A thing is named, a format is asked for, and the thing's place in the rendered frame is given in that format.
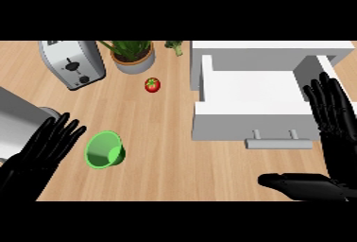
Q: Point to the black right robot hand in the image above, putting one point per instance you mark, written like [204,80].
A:
[333,132]

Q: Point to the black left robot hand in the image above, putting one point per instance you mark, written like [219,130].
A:
[39,157]

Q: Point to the green cup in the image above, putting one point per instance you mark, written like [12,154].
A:
[104,150]

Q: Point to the white open drawer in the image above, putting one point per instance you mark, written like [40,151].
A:
[253,97]

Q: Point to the white drawer cabinet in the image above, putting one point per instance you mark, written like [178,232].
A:
[265,53]

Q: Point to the grey metal appliance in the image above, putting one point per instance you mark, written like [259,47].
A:
[21,123]

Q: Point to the silver toaster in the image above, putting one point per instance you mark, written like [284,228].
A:
[74,63]

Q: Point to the red tomato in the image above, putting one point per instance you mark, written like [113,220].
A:
[153,84]

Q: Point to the potted green plant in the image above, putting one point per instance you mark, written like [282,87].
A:
[132,55]

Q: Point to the green broccoli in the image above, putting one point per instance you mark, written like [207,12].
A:
[175,46]

